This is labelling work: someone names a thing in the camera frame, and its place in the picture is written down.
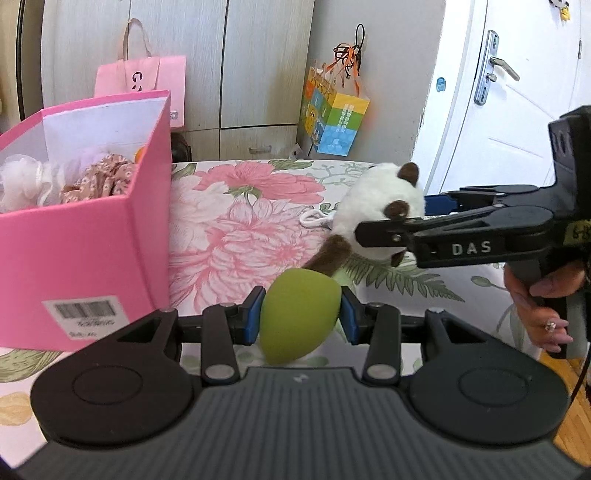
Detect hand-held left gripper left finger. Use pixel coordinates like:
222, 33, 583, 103
113, 285, 267, 387

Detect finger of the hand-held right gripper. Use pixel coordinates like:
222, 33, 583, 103
422, 185, 552, 217
355, 205, 559, 270

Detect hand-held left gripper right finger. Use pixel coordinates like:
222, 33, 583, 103
340, 285, 497, 387

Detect green makeup sponge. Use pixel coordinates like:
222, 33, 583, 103
257, 269, 343, 368

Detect white brown plush toy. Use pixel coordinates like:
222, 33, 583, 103
302, 161, 426, 277

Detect pink cardboard box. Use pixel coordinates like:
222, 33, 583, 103
0, 90, 172, 352

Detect person's right hand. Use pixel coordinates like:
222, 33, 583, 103
503, 258, 591, 354

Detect white door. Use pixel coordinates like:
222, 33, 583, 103
410, 0, 591, 205

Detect floral bed sheet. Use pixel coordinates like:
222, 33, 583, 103
0, 159, 561, 439

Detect colourful gift bag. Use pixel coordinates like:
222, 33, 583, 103
298, 60, 371, 157

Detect black suitcase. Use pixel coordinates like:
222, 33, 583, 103
171, 133, 193, 163

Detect brown floral fabric scrunchie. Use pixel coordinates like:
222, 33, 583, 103
59, 154, 142, 205

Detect cream wardrobe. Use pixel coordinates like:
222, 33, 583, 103
41, 0, 315, 162

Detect pink paper bag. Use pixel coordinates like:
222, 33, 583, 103
95, 18, 187, 130

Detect white fluffy scrunchie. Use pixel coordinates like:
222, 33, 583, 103
0, 154, 62, 214

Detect black metal pole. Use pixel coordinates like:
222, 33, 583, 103
16, 0, 27, 123

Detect silver door handle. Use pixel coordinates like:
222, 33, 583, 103
474, 30, 520, 106

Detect orange black hanging cords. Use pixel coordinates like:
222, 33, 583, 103
334, 23, 368, 93

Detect black cable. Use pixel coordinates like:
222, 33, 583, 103
569, 342, 591, 409

